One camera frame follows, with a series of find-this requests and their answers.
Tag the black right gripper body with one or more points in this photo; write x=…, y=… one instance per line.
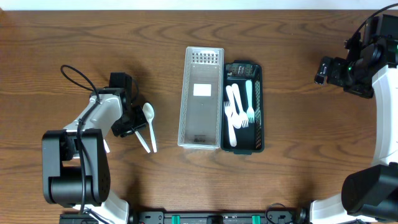
x=337, y=76

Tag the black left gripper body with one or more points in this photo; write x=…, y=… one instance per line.
x=134, y=125

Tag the pale green plastic fork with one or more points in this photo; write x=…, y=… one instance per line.
x=250, y=110

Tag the white plastic fork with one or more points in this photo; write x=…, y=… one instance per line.
x=242, y=114
x=228, y=112

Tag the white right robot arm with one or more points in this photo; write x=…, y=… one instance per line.
x=369, y=195

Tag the clear perforated plastic basket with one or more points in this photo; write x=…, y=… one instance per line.
x=200, y=110

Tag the dark green plastic basket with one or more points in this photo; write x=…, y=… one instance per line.
x=251, y=139

